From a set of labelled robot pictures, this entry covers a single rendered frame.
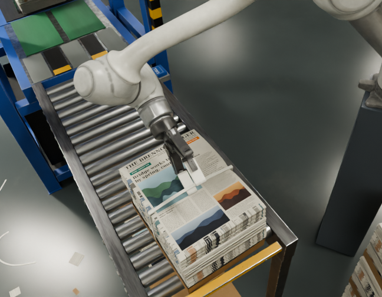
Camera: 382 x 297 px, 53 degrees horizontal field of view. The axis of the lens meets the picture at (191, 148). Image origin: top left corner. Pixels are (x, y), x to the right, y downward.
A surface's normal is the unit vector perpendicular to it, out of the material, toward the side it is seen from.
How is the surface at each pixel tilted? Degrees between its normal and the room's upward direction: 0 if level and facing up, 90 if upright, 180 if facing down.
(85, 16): 0
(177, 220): 1
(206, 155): 1
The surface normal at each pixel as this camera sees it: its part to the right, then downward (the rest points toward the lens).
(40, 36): -0.08, -0.66
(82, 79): -0.59, 0.16
